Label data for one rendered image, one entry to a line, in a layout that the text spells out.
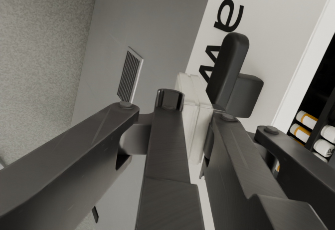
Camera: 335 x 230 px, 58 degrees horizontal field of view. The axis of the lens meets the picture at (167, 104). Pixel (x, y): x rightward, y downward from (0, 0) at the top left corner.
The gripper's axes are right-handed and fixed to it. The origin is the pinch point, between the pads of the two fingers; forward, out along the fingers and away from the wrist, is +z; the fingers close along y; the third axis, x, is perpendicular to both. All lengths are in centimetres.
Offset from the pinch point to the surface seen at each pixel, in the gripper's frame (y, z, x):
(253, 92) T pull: 4.1, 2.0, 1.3
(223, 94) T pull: 2.0, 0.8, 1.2
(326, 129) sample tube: 13.1, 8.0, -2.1
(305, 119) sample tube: 12.1, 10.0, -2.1
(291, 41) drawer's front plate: 5.4, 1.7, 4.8
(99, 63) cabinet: -19, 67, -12
